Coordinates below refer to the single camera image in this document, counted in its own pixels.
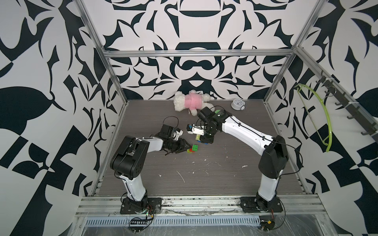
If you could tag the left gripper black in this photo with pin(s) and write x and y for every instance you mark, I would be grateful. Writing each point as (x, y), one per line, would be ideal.
(181, 146)

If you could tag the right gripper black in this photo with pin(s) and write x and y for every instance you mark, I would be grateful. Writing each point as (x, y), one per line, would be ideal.
(207, 139)

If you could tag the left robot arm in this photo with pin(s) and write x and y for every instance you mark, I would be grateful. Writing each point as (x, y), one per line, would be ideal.
(128, 161)

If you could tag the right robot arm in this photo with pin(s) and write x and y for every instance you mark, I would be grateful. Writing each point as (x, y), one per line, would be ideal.
(272, 150)

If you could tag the white teddy bear pink shirt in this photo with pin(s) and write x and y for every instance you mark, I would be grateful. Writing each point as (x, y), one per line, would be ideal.
(192, 101)

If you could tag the white alarm clock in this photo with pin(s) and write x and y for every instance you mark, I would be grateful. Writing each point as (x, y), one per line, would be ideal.
(238, 105)

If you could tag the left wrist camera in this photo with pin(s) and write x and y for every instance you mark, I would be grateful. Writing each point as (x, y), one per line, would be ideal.
(169, 132)

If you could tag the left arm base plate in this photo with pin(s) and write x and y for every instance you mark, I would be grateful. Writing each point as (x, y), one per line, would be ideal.
(151, 205)

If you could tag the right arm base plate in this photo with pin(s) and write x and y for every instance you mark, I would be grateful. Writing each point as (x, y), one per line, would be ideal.
(259, 204)

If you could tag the aluminium frame rail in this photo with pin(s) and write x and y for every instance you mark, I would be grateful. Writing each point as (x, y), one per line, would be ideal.
(198, 53)

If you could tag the black wall hook rail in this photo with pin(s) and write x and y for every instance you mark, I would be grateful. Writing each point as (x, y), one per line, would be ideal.
(345, 100)

